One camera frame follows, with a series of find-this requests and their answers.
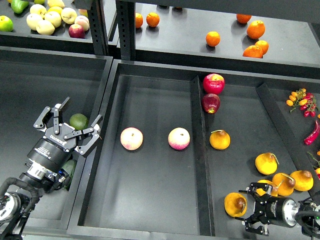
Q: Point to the orange shelf leftmost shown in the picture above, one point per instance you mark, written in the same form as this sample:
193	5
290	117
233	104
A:
138	20

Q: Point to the pink peach on shelf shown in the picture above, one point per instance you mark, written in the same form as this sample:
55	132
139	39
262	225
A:
83	21

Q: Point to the yellow pear upper right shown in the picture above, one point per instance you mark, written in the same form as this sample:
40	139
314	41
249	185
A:
266	163

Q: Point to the orange shelf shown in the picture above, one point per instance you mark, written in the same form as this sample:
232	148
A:
152	19
243	18
138	20
253	51

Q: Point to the bright red apple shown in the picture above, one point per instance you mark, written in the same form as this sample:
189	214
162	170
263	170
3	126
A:
213	83

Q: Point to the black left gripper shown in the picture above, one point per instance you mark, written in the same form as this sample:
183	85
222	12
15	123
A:
56	146

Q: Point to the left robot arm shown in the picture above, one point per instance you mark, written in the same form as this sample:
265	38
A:
19	196

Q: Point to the pink apple left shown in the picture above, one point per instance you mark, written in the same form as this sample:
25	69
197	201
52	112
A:
131	138

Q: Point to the black left tray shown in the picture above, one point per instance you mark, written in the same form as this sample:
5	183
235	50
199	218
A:
29	81

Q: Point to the orange front right shelf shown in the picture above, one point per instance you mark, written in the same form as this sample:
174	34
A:
253	51

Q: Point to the pink apple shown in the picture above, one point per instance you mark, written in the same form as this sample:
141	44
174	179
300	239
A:
131	138
179	138

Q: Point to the pale yellow pear front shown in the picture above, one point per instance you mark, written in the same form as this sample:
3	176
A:
45	27

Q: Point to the pink apple right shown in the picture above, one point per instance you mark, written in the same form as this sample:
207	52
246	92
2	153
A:
179	138

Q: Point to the red chili pepper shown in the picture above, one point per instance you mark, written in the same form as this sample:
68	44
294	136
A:
313	135

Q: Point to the pale yellow pear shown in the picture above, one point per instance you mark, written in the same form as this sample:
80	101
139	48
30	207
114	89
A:
32	20
54	18
45	27

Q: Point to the black shelf post left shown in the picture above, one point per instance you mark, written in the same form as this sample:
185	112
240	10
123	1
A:
98	28

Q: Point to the dark red apple on shelf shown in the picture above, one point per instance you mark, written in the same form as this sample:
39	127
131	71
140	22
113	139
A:
76	31

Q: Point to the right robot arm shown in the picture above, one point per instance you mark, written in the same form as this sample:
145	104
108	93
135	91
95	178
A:
308	215

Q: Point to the green avocado top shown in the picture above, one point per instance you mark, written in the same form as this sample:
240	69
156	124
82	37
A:
78	121

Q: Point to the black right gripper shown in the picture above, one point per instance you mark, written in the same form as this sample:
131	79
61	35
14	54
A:
275	208

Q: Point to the green apple on shelf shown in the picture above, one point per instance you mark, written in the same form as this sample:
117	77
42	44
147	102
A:
6	24

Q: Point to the orange top right shelf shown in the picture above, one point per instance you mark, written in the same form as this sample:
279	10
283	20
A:
243	18

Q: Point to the green pepper on shelf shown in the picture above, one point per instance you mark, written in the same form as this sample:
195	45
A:
18	6

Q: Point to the yellow pear near divider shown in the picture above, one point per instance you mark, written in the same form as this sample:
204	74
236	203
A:
220	139

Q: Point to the pale yellow apple right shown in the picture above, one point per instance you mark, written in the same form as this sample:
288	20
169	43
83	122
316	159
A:
68	15

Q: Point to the yellow pear middle right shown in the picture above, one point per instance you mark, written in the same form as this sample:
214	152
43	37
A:
285	184

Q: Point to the black shelf post right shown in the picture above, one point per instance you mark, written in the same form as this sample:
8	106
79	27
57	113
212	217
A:
126	22

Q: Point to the yellow pear far right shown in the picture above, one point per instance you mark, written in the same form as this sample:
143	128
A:
303	180

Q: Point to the orange on shelf centre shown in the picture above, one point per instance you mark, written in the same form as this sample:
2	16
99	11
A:
212	38

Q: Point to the black shelf post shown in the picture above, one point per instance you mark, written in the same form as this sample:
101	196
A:
126	22
98	28

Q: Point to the pale yellow pear left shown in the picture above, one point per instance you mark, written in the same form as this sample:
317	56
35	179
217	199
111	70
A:
32	20

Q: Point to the large orange on shelf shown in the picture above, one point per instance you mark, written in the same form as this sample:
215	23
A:
256	29

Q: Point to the cherry tomato bunch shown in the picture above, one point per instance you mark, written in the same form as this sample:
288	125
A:
304	101

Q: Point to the black tray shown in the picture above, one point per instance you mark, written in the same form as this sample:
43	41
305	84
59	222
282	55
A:
158	193
29	81

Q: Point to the green avocado lower right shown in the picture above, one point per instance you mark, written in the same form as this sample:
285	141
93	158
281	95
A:
69	169

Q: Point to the yellow pear with brown stem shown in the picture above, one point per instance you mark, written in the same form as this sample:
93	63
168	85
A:
235	204

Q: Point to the black middle tray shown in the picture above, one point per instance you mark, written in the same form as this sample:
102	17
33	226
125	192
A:
158	193

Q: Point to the pale yellow pear middle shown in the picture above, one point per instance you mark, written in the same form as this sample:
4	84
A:
54	18

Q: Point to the orange behind front orange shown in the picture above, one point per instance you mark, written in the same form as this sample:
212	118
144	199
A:
264	45

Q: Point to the green avocado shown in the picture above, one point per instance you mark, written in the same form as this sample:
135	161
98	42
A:
78	121
69	169

